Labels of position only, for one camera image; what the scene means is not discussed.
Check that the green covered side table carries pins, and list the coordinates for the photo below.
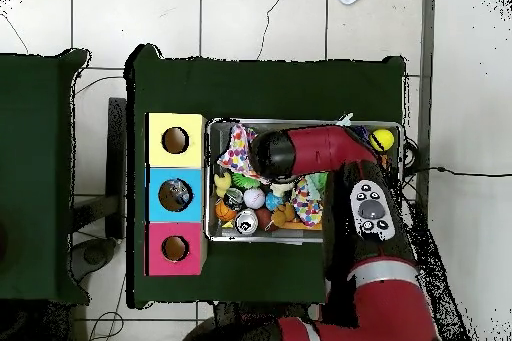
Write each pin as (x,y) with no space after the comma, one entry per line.
(32,177)

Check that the silver drink can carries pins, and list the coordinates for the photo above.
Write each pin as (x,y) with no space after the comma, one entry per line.
(246,222)

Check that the colourful dotted cloth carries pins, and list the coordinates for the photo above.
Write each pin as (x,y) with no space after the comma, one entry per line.
(238,151)

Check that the dark green tablecloth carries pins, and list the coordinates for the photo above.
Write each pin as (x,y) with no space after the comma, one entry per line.
(260,89)

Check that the yellow ball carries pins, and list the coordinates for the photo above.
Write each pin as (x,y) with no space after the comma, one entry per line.
(382,140)

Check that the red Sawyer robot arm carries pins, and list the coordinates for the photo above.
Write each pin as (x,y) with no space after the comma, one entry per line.
(384,305)

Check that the crushed bottle with blue-red label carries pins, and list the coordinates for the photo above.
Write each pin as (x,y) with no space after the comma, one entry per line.
(178,193)

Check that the brown plush bear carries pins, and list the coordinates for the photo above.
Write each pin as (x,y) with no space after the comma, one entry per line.
(283,214)

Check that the mint green knitted cloth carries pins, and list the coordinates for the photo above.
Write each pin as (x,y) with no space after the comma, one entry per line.
(344,119)

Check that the wooden box with three holes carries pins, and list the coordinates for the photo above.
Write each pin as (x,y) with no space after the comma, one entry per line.
(192,149)

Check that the clear mesh bin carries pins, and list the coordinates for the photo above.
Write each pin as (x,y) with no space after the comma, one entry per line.
(216,233)

